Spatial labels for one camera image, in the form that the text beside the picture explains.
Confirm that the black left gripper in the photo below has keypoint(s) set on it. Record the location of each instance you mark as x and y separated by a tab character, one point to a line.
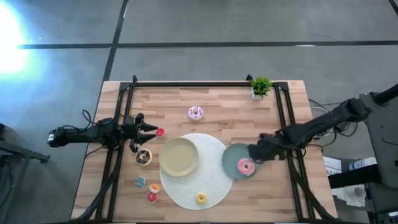
132	129

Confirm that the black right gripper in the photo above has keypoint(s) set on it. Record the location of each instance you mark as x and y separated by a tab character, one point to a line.
267	147

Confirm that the small red donut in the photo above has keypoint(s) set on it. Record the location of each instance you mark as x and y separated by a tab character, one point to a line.
160	132
152	196

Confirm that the large chocolate frosted donut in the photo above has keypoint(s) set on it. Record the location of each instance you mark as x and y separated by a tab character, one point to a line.
144	157

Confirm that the large pink frosted donut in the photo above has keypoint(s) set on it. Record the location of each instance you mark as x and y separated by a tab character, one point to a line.
246	167

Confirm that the small blue donut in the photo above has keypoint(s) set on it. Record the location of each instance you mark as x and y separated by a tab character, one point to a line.
140	182

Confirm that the large purple frosted donut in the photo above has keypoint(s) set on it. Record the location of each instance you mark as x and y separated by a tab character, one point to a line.
195	113

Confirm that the small yellow donut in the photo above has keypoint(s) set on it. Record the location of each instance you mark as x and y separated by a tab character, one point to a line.
201	198

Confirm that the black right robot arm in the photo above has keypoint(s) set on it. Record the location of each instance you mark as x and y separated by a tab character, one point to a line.
311	129

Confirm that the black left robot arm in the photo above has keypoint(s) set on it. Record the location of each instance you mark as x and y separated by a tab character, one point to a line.
77	134

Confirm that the grey-green round plate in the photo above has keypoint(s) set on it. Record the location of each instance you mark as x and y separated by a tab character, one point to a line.
231	161

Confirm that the pale yellow round plate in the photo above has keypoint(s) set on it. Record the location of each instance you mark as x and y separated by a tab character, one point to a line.
178	157

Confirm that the small orange donut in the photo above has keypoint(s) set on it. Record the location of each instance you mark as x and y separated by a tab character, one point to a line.
154	188

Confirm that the small green potted plant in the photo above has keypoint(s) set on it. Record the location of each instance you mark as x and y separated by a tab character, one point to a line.
261	86

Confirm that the white printed paper sheet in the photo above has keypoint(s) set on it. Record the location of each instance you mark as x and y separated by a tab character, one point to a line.
331	165

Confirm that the white round woven placemat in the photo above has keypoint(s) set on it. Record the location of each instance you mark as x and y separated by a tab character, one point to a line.
199	186

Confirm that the black shelf board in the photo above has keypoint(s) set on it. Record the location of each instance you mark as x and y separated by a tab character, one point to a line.
354	180

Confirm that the white plastic bottle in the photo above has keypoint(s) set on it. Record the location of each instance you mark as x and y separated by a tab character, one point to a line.
362	163

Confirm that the white paper cup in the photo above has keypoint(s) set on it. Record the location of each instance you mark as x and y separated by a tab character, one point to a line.
359	192

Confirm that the grey equipment cart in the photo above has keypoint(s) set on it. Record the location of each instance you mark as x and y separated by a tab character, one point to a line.
382	140

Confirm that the grey metal stand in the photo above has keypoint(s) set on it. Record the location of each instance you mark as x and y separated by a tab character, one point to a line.
18	151

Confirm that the black aluminium table frame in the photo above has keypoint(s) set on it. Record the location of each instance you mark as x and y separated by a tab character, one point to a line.
202	84

